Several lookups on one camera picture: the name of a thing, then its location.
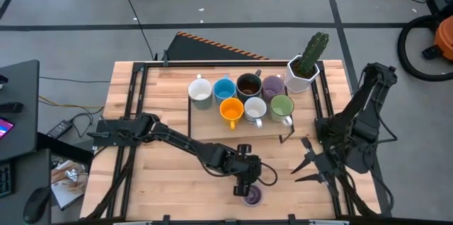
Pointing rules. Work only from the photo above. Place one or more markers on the orange shop vacuum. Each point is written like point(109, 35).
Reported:
point(401, 50)

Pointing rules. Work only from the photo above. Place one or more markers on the black aluminium table frame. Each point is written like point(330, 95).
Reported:
point(155, 64)

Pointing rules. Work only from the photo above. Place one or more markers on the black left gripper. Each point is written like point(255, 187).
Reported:
point(242, 168)

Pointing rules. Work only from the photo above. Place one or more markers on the dark teal speckled mug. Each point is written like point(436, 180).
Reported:
point(248, 87)

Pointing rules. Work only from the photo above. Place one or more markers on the orange vacuum cleaner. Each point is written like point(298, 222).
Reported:
point(446, 37)

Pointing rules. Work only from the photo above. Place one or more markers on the black mat orange striped edge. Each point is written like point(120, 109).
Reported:
point(198, 50)

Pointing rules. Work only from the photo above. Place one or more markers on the orange mug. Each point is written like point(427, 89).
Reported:
point(231, 110)

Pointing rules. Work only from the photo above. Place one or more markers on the wooden shelf riser black legs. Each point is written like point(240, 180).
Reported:
point(212, 126)

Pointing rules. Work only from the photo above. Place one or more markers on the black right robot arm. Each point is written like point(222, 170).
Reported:
point(371, 90)

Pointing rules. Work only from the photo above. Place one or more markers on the black remote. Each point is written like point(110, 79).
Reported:
point(10, 107)

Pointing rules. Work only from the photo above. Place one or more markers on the lilac ribbed bubble mug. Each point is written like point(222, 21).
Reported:
point(255, 199)

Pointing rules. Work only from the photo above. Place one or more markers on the white hexagonal plant pot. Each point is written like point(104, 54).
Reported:
point(295, 82)

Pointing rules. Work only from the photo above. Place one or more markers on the green cactus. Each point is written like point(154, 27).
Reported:
point(313, 53)

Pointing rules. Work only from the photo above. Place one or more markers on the dark grey desk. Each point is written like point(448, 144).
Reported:
point(21, 87)

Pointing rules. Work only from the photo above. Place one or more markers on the device with pink screen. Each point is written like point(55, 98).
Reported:
point(5, 128)

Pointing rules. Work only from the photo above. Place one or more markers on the dusty purple mug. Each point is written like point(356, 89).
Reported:
point(272, 87)

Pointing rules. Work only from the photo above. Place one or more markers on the black computer mouse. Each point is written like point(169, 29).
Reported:
point(37, 203)

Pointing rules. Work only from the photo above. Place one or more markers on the black power adapter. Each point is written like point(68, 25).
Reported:
point(59, 129)

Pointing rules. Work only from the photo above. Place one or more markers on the white mug blue leaf pattern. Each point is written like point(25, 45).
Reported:
point(255, 109)

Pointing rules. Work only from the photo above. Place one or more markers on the open box with papers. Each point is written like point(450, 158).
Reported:
point(69, 186)

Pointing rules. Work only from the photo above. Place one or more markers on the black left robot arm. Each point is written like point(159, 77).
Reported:
point(177, 142)

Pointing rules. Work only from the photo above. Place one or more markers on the black keyboard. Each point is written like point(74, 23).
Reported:
point(5, 179)

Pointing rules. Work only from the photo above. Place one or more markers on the green mug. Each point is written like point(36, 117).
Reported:
point(281, 106)

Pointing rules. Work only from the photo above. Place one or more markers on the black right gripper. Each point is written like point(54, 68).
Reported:
point(327, 168)

